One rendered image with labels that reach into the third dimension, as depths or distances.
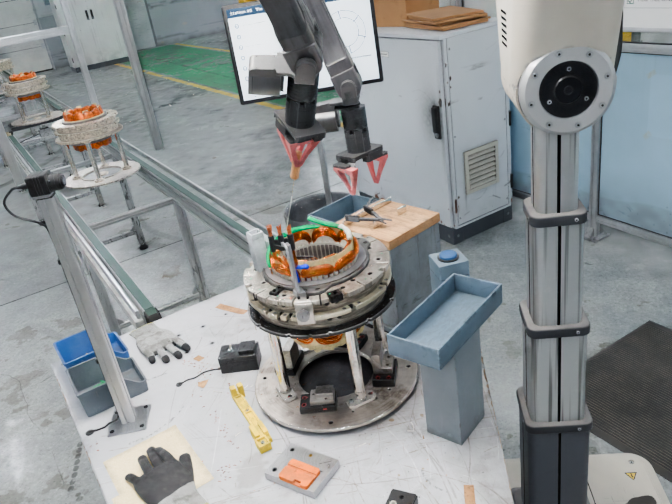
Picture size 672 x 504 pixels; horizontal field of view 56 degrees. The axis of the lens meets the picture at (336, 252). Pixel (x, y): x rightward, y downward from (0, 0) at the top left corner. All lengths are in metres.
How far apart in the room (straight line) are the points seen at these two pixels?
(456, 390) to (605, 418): 1.40
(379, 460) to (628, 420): 1.44
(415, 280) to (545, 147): 0.53
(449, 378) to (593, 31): 0.65
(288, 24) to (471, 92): 2.63
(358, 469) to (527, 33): 0.86
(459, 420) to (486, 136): 2.65
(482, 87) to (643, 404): 1.88
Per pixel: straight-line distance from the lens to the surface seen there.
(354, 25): 2.34
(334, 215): 1.78
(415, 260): 1.60
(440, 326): 1.25
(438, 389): 1.29
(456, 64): 3.55
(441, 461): 1.32
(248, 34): 2.34
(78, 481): 2.79
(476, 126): 3.71
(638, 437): 2.55
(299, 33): 1.08
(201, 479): 1.40
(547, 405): 1.55
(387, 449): 1.36
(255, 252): 1.37
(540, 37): 1.14
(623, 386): 2.75
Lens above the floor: 1.72
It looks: 26 degrees down
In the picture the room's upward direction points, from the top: 9 degrees counter-clockwise
